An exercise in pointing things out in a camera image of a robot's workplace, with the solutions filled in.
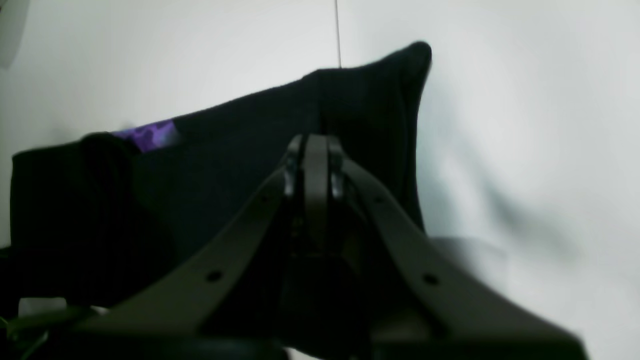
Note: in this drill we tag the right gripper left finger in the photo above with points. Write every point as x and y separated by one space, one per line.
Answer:
232 287

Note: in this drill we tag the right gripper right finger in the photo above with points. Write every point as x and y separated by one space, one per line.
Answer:
443 312

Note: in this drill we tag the black T-shirt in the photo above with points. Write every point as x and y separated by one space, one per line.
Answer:
96 220

